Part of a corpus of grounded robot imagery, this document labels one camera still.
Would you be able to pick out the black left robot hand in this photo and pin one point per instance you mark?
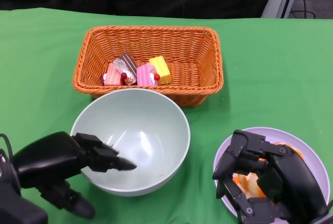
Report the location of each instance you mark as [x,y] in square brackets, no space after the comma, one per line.
[46,156]

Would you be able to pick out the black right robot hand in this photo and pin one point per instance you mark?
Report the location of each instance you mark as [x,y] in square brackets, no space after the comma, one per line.
[294,182]

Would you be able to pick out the orange striped bread roll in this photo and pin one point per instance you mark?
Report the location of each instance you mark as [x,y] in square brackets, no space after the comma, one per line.
[297,151]
[247,182]

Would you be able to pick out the grey-green bowl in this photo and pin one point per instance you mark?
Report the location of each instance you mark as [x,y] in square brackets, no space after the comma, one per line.
[140,120]

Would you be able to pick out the light pink layered cake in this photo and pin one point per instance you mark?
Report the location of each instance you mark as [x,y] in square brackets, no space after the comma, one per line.
[113,74]

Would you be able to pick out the chocolate cake with cherry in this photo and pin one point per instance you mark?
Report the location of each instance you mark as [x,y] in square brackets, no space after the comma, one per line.
[127,63]

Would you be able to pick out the magenta cake with cherry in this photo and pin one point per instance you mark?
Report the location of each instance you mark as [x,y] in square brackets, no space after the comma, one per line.
[144,76]

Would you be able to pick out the yellow layered cake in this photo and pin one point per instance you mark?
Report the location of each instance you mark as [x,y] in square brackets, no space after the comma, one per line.
[162,69]

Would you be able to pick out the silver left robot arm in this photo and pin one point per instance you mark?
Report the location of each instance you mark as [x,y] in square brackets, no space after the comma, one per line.
[7,174]

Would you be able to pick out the orange wicker basket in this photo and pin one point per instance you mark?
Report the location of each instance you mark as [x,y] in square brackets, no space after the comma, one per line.
[187,78]

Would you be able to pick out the green tablecloth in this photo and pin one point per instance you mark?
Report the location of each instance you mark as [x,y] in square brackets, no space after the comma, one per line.
[273,65]

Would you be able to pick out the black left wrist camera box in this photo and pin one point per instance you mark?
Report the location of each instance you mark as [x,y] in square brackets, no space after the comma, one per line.
[18,211]

